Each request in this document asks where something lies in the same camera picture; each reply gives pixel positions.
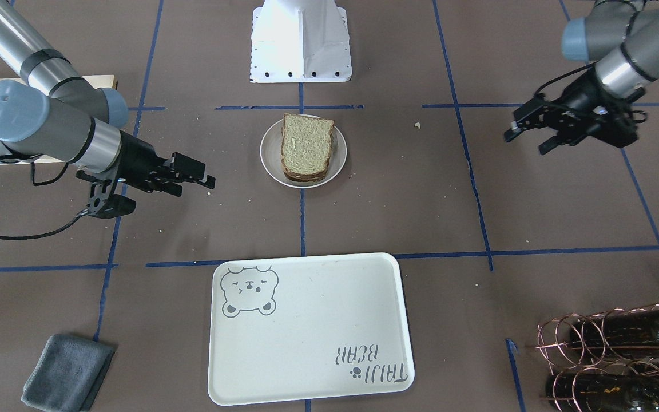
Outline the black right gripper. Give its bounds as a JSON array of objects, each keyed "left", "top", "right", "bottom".
[{"left": 118, "top": 132, "right": 216, "bottom": 197}]

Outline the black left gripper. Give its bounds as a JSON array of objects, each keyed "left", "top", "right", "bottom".
[{"left": 504, "top": 72, "right": 614, "bottom": 156}]

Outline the bread slice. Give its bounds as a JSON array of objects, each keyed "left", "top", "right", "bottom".
[
  {"left": 281, "top": 114, "right": 335, "bottom": 174},
  {"left": 283, "top": 170, "right": 328, "bottom": 183}
]

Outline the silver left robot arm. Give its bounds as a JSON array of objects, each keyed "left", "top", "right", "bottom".
[{"left": 504, "top": 1, "right": 659, "bottom": 155}]

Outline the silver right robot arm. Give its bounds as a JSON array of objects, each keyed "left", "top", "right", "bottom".
[{"left": 0, "top": 1, "right": 215, "bottom": 196}]

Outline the cream bear serving tray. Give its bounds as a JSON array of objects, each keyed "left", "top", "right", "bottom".
[{"left": 207, "top": 252, "right": 415, "bottom": 406}]

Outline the white round plate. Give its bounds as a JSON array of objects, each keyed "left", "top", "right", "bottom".
[{"left": 260, "top": 119, "right": 348, "bottom": 189}]

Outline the grey folded cloth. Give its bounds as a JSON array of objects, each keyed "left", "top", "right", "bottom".
[{"left": 21, "top": 334, "right": 116, "bottom": 411}]

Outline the upper dark wine bottle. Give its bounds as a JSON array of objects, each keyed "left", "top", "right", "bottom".
[{"left": 569, "top": 310, "right": 659, "bottom": 360}]

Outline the dark wine bottle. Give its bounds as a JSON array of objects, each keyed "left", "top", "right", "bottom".
[
  {"left": 569, "top": 310, "right": 659, "bottom": 360},
  {"left": 545, "top": 369, "right": 659, "bottom": 411}
]

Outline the lower dark wine bottle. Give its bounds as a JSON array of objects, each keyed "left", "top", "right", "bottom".
[{"left": 545, "top": 369, "right": 659, "bottom": 411}]

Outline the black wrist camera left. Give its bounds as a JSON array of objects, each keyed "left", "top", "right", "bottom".
[{"left": 585, "top": 106, "right": 648, "bottom": 148}]

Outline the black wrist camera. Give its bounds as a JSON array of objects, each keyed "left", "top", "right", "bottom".
[
  {"left": 76, "top": 167, "right": 136, "bottom": 219},
  {"left": 585, "top": 106, "right": 648, "bottom": 148}
]

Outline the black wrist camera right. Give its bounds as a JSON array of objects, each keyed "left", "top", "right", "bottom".
[{"left": 76, "top": 167, "right": 136, "bottom": 219}]

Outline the black camera cable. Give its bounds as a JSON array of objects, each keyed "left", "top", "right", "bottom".
[{"left": 0, "top": 154, "right": 90, "bottom": 240}]

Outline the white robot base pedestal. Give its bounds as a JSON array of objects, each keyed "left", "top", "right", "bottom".
[{"left": 249, "top": 1, "right": 353, "bottom": 84}]

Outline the copper wire bottle rack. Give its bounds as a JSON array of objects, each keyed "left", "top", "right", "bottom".
[{"left": 533, "top": 303, "right": 659, "bottom": 411}]

